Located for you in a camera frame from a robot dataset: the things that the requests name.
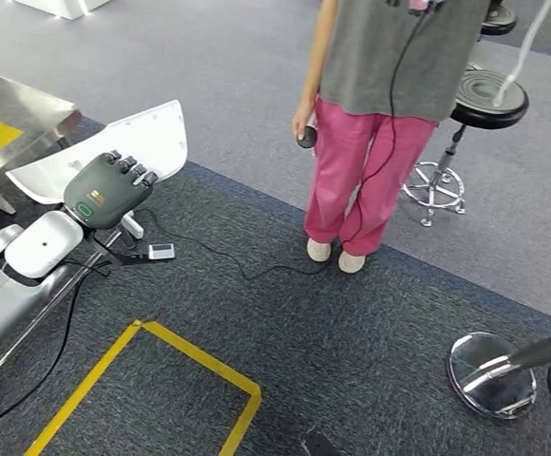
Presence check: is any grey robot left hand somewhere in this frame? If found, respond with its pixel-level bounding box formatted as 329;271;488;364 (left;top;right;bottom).
63;149;159;231

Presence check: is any person's hand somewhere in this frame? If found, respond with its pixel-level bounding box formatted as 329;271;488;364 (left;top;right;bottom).
292;104;317;143

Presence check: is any black round handheld device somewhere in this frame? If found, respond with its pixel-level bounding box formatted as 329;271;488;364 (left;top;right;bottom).
297;125;318;150

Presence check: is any white plastic body panel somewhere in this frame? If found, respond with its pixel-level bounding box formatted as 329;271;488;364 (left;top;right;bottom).
6;99;189;206

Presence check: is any stainless steel workbench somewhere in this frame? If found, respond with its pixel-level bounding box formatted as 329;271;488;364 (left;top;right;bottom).
0;66;145;401

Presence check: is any person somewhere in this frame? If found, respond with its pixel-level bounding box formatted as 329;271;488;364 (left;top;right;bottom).
292;0;493;275

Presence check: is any black seat chrome stool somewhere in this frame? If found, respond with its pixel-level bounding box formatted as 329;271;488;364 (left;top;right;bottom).
478;0;518;37
401;68;530;229

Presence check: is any translucent white tube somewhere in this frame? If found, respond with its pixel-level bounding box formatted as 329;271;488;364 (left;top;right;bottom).
493;0;551;108

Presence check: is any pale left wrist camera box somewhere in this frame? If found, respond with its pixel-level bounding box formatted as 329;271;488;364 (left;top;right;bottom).
148;242;176;262

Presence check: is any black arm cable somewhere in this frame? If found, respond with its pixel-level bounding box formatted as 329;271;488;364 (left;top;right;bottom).
0;260;113;439

